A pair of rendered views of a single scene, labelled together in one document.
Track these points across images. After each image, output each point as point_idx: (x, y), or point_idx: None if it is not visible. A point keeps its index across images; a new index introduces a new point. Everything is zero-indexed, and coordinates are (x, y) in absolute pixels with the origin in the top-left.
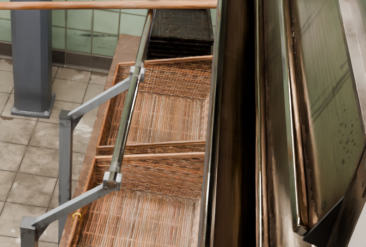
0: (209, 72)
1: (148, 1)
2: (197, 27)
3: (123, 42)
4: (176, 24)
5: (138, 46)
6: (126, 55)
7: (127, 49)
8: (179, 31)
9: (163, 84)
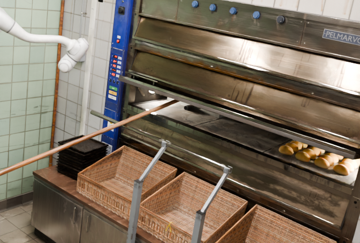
0: (117, 159)
1: (124, 120)
2: (92, 143)
3: (41, 173)
4: (83, 145)
5: (50, 171)
6: (52, 177)
7: (48, 175)
8: (89, 147)
9: (98, 175)
